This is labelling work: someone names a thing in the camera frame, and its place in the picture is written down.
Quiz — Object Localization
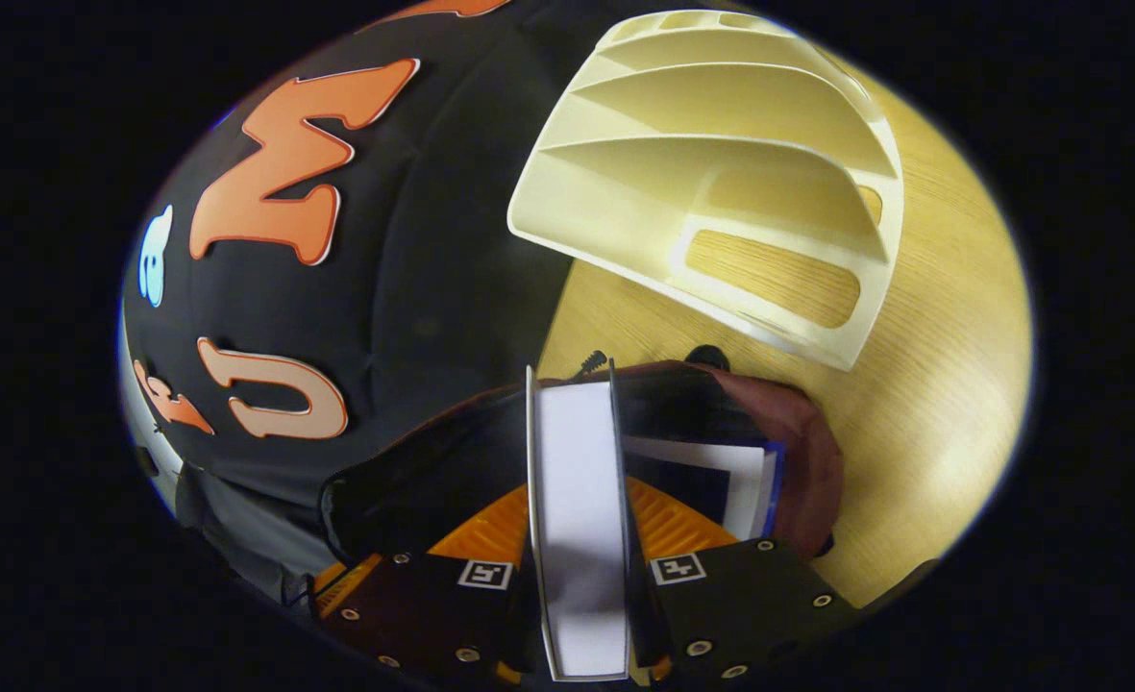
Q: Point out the white cover book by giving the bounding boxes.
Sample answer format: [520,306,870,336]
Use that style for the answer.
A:
[525,359,646,682]

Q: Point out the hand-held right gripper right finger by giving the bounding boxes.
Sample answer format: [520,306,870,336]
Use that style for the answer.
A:
[626,477,862,684]

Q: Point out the white plastic bookshelf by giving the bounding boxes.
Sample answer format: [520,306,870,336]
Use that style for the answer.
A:
[506,9,905,373]

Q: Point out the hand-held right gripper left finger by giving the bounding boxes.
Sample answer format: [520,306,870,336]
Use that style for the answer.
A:
[322,484,551,687]

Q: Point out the maroon schoolbag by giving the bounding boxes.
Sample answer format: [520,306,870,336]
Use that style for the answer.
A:
[318,346,846,570]

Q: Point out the blue cover book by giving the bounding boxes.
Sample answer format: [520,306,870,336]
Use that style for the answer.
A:
[621,433,786,542]

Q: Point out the black backdrop cloth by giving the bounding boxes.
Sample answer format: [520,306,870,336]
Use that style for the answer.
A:
[120,0,650,608]

